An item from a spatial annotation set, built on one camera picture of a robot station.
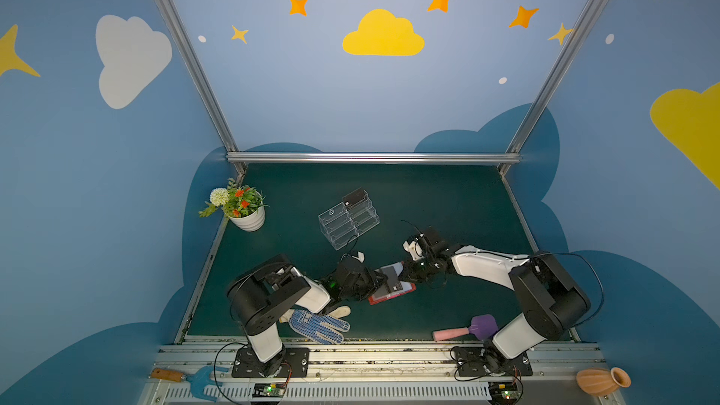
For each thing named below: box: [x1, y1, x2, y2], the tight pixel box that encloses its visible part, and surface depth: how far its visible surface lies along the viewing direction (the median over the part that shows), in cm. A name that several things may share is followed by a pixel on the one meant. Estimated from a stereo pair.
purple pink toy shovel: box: [432, 314, 499, 342], surface depth 80 cm
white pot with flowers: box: [198, 178, 270, 232], surface depth 94 cm
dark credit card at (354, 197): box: [342, 188, 368, 207], surface depth 101 cm
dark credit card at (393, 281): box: [380, 266, 404, 293], surface depth 90 cm
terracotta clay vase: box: [575, 366, 632, 397], surface depth 65 cm
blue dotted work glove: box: [279, 305, 352, 345], surface depth 82 cm
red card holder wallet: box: [367, 261, 417, 306], surface depth 90 cm
